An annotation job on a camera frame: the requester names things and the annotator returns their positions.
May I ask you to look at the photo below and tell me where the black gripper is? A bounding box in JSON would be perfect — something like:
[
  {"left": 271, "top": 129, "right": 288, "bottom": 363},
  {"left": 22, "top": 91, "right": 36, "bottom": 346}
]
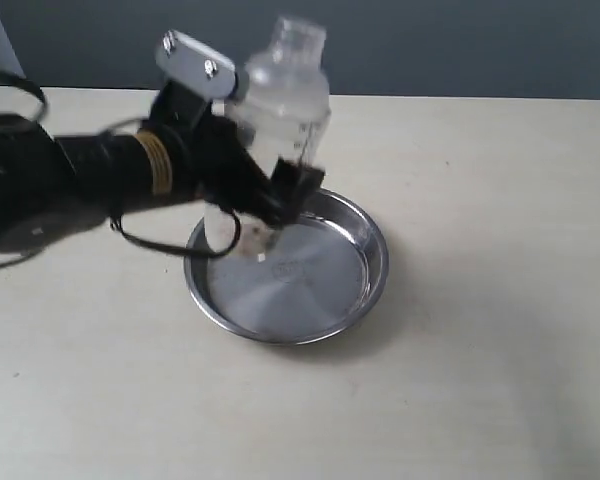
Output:
[{"left": 147, "top": 82, "right": 326, "bottom": 228}]

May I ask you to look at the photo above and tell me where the clear plastic shaker bottle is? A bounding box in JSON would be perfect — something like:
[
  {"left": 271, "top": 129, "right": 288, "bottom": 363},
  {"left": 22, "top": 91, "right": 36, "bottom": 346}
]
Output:
[{"left": 204, "top": 16, "right": 331, "bottom": 257}]

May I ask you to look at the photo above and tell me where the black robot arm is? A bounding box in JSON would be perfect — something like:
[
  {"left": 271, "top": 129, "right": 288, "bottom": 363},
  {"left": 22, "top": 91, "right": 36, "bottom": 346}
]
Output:
[{"left": 0, "top": 81, "right": 325, "bottom": 254}]

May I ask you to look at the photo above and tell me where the round stainless steel tray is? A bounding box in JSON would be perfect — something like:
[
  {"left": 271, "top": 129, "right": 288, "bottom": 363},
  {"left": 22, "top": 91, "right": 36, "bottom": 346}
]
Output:
[{"left": 184, "top": 189, "right": 390, "bottom": 345}]

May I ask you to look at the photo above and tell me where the black cable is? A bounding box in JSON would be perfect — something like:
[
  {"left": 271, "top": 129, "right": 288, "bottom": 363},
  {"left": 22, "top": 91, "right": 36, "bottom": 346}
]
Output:
[{"left": 0, "top": 69, "right": 241, "bottom": 274}]

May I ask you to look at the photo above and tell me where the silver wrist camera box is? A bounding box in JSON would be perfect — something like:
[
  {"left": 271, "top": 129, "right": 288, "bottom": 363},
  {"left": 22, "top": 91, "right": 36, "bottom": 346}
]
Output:
[{"left": 155, "top": 30, "right": 249, "bottom": 101}]

